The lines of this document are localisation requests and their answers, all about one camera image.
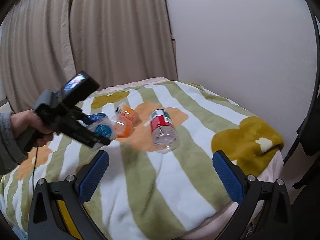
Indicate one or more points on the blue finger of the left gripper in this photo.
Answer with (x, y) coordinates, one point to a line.
(78, 132)

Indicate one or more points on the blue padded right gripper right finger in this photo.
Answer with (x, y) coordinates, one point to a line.
(247, 191)

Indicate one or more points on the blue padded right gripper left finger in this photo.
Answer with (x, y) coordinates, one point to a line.
(54, 202)

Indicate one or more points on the white cup with blue label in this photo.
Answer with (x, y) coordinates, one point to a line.
(105, 130)

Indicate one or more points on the grey sleeve forearm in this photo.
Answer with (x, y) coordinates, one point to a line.
(11, 155)

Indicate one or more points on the blue plastic cup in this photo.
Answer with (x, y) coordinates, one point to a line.
(96, 119)

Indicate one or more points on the clear cup with red label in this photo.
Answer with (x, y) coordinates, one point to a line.
(163, 132)

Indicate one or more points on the person's left hand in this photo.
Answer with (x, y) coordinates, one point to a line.
(20, 122)

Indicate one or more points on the left beige curtain panel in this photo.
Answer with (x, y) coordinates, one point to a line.
(36, 51)

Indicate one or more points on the beige curtain panel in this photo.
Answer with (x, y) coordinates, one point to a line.
(122, 41)
(36, 51)

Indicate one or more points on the green striped floral blanket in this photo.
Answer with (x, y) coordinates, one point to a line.
(54, 162)

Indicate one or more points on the right beige curtain panel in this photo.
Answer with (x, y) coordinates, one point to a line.
(122, 41)

